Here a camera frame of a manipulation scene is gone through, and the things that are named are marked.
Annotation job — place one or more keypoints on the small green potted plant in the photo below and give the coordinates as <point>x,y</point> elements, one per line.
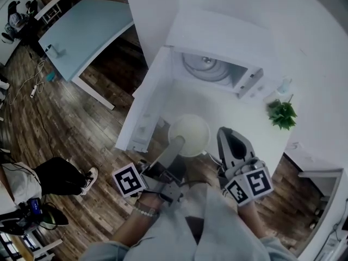
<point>282,114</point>

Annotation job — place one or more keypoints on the glass microwave turntable plate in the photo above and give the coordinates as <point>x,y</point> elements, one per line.
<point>202,69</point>

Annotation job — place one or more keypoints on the person's left forearm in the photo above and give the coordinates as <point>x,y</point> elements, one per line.
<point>133,227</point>

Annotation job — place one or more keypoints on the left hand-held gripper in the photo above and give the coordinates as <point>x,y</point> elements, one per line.
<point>127,179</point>

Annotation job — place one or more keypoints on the light blue table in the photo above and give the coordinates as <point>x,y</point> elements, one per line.
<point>84,34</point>

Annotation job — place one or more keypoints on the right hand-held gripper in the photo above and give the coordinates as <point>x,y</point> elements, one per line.
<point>257,182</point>

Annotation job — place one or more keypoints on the person's right forearm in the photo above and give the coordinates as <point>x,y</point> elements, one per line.
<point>248,219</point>

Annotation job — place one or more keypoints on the small white desk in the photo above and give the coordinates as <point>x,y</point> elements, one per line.
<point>49,9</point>

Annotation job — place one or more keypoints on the person's light grey shirt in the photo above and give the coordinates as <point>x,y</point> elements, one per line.
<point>225,238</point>

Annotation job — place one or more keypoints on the white bowl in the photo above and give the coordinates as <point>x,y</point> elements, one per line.
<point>195,135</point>

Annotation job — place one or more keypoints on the white power strip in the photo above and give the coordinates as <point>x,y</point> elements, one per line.
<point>33,91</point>

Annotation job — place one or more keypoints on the black device with blue screen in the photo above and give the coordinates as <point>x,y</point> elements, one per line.
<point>34,207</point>

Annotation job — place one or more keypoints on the teal object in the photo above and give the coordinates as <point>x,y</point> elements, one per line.
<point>50,77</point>

